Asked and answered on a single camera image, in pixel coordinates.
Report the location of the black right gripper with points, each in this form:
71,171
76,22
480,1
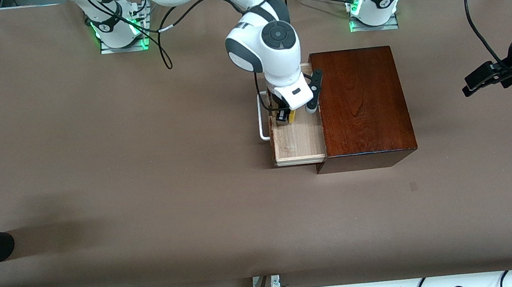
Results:
282,114

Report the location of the yellow block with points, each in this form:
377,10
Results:
292,117

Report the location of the light wood drawer brown front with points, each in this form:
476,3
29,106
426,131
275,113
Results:
299,143

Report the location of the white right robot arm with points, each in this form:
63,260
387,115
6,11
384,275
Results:
276,60

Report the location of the dark brown wooden cabinet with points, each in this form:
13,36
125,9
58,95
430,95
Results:
361,104

